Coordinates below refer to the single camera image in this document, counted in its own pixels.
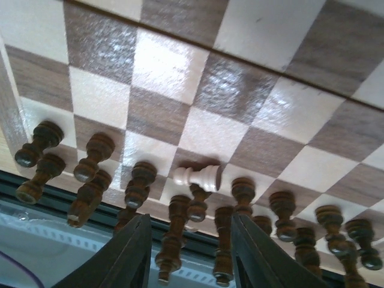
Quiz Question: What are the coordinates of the white pawn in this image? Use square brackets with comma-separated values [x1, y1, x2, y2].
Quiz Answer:
[173, 165, 222, 193]

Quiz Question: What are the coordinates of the dark pieces front row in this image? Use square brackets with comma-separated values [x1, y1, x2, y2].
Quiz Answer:
[15, 149, 366, 287]

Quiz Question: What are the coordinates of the dark pieces row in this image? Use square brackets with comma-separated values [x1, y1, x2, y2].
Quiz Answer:
[15, 149, 366, 287]
[14, 121, 383, 270]

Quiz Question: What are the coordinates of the wooden chess board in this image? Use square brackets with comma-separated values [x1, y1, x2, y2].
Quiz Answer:
[0, 0, 384, 286]

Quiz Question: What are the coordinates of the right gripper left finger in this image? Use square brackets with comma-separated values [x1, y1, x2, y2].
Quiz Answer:
[54, 214, 152, 287]

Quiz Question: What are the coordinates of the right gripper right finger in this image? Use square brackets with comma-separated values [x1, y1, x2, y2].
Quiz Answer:
[231, 213, 328, 288]

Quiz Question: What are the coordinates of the grey slotted cable duct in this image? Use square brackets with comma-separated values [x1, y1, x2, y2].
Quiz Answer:
[0, 223, 229, 288]

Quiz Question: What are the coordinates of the dark pieces back row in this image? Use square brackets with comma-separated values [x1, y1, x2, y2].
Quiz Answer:
[14, 121, 383, 270]

